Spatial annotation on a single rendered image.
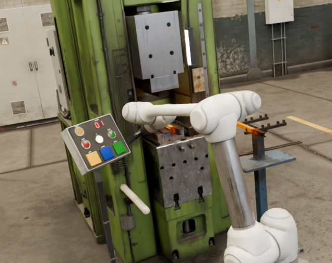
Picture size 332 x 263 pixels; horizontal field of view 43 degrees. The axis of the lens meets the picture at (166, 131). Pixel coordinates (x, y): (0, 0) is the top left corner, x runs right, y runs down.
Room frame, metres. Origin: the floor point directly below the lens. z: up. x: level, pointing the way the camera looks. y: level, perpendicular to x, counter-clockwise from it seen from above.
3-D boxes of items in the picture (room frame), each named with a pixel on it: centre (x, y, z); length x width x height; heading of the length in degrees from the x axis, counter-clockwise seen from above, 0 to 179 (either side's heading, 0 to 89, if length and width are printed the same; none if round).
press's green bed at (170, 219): (2.98, 0.00, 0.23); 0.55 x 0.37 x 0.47; 22
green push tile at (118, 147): (2.46, 0.30, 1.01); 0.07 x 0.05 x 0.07; 137
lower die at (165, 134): (2.95, 0.05, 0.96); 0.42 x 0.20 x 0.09; 22
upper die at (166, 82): (2.95, 0.05, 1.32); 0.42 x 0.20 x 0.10; 22
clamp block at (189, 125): (2.88, -0.17, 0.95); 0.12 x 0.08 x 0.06; 22
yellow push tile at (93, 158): (2.31, 0.43, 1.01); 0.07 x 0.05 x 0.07; 137
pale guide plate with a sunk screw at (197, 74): (3.00, -0.27, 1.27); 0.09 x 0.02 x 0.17; 112
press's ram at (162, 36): (2.97, 0.01, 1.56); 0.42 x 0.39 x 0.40; 22
